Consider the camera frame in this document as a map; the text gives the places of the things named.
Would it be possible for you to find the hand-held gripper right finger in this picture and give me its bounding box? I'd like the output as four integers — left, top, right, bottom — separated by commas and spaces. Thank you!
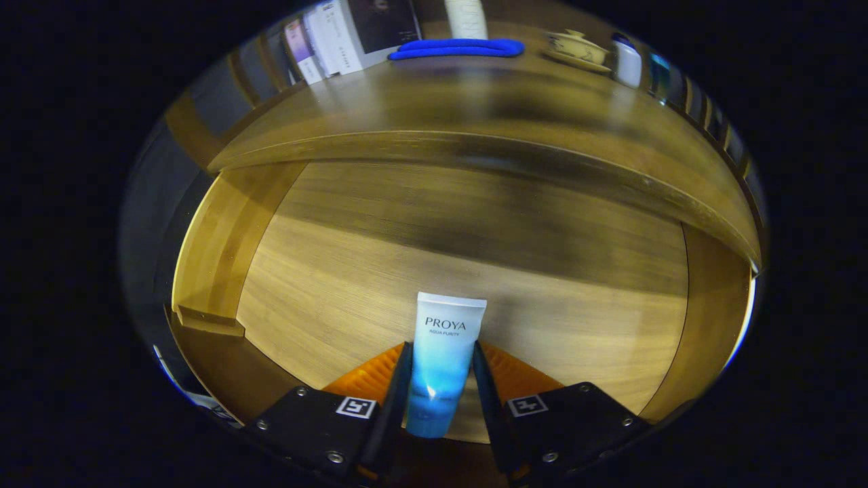
473, 341, 652, 483

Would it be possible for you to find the folded blue cloth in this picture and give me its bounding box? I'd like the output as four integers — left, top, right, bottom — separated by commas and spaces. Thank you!
388, 39, 526, 62

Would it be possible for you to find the yellow lidded teacup with saucer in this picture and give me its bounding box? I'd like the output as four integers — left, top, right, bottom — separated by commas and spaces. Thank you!
542, 29, 609, 74

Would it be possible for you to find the brown wooden cabinet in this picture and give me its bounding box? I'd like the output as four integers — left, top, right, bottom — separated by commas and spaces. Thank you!
163, 0, 770, 272

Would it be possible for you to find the wooden countertop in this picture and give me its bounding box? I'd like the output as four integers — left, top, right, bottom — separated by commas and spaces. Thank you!
207, 41, 764, 268

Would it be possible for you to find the thin white book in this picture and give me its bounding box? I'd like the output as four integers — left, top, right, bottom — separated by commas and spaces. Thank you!
302, 8, 333, 79

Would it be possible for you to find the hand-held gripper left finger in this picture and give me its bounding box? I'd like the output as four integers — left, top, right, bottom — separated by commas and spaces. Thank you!
244, 341, 414, 483

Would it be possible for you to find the blue white cosmetic tube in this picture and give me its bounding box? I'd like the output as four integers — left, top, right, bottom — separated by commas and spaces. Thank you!
406, 291, 488, 439

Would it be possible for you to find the white pump bottle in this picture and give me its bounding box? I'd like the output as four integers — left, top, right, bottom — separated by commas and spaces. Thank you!
444, 0, 489, 40

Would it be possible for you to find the wooden drawer with black knob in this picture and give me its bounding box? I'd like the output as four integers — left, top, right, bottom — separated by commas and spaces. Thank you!
166, 159, 753, 445

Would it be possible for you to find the translucent blue bottle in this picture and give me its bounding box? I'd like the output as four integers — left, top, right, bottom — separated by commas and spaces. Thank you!
648, 51, 673, 104

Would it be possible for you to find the purple book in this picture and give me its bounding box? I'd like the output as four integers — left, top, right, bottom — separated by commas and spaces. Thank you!
283, 18, 323, 85

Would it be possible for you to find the black backdrop cloth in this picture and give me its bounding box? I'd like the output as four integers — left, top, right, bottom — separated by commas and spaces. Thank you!
121, 68, 204, 380

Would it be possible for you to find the white bottle with blue cap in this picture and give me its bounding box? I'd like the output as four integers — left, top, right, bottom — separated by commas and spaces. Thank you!
610, 33, 643, 89

